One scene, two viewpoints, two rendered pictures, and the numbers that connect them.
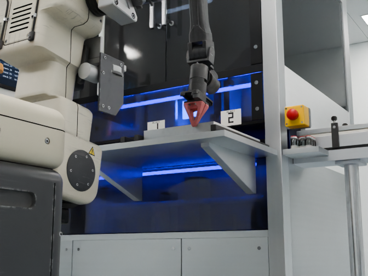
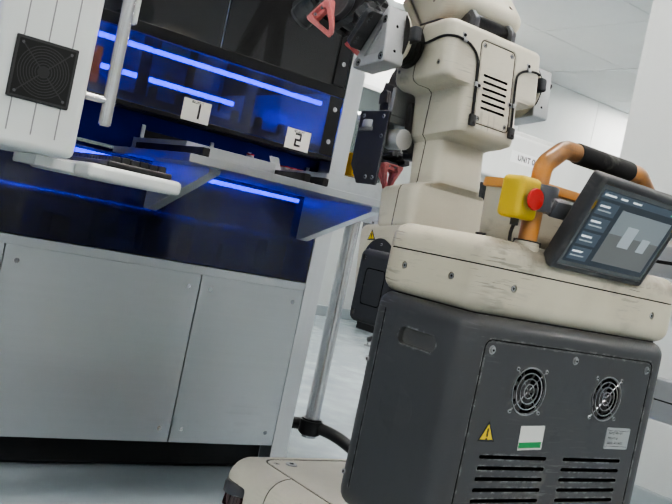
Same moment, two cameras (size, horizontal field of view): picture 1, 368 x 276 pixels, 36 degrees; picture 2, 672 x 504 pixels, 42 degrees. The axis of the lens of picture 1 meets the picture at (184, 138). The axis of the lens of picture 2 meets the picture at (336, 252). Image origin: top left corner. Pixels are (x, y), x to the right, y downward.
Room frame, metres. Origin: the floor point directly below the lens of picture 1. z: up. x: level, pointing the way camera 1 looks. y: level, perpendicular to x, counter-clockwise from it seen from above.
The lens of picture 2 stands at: (0.88, 2.18, 0.76)
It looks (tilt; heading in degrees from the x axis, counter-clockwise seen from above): 1 degrees down; 293
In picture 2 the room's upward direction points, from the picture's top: 12 degrees clockwise
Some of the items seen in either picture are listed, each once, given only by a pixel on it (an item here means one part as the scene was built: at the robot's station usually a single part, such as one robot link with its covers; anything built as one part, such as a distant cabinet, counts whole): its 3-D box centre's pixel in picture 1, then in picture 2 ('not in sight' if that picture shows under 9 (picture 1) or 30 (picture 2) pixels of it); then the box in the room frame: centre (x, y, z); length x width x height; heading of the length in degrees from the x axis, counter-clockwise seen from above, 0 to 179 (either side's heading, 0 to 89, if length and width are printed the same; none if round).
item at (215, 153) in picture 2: not in sight; (201, 156); (2.16, 0.16, 0.90); 0.34 x 0.26 x 0.04; 148
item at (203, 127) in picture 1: (203, 140); (328, 185); (1.88, -0.07, 0.90); 0.34 x 0.26 x 0.04; 148
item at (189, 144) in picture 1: (169, 155); (266, 181); (2.01, 0.05, 0.87); 0.70 x 0.48 x 0.02; 58
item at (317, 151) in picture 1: (307, 153); not in sight; (1.98, -0.44, 0.87); 0.14 x 0.13 x 0.02; 148
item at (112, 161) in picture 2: not in sight; (108, 163); (2.13, 0.57, 0.82); 0.40 x 0.14 x 0.02; 147
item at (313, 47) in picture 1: (315, 29); not in sight; (2.38, -0.59, 1.50); 0.85 x 0.01 x 0.59; 148
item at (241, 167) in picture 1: (230, 170); (336, 224); (1.87, -0.15, 0.79); 0.34 x 0.03 x 0.13; 148
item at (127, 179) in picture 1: (113, 180); (179, 190); (2.13, 0.27, 0.79); 0.34 x 0.03 x 0.13; 148
